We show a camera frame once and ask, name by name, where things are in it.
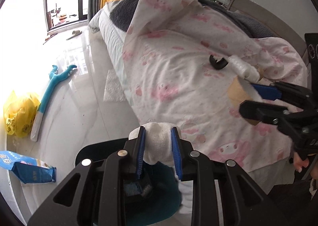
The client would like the cardboard tape roll ring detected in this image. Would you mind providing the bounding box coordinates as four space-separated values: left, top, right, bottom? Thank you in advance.
227 76 262 126

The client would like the person's right hand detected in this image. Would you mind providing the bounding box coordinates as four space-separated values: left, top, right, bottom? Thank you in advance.
293 152 309 173

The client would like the grey bed headboard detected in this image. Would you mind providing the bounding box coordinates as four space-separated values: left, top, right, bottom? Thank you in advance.
227 0 308 65

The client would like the blue cat food bag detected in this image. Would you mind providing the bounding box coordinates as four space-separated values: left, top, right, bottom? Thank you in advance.
0 151 57 184

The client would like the black hair claw clip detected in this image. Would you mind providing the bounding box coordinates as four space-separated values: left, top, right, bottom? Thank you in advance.
209 55 228 70

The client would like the yellow plastic bag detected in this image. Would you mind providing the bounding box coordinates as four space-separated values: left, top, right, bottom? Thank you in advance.
3 90 40 138

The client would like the pink patterned white duvet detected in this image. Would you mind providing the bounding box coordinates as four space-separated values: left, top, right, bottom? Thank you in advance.
122 0 307 171

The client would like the teal plush back scratcher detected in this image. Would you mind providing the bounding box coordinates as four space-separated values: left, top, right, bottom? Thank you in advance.
30 65 77 142

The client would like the grey slipper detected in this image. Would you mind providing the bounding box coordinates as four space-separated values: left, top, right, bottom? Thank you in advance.
66 30 82 41

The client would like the white mattress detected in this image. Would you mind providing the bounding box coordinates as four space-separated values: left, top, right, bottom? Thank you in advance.
88 0 132 102

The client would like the dark grey fleece blanket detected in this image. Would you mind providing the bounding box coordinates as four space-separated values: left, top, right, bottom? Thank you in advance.
110 0 139 32

